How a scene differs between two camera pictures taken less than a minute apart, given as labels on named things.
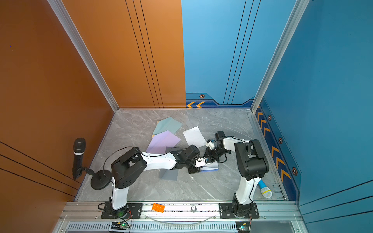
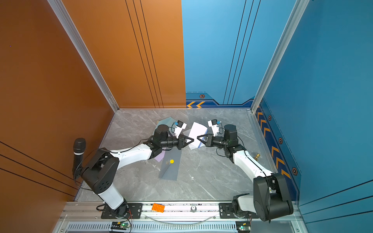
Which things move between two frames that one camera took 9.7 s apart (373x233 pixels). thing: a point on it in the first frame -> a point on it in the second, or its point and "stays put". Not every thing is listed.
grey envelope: [171, 174] stays put
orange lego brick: [158, 208] stays put
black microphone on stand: [101, 179] stays put
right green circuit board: [243, 226] stays put
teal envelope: [169, 124] stays put
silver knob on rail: [193, 208] stays put
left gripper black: [197, 170] -> [181, 142]
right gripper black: [209, 154] -> [210, 142]
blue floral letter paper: [212, 167] -> [196, 130]
